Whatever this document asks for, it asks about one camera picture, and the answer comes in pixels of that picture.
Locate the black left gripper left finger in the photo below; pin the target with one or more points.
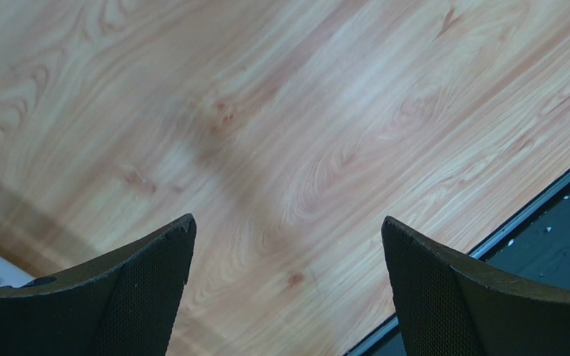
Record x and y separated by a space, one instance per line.
123 302

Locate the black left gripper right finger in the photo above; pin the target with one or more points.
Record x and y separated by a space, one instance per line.
449 303

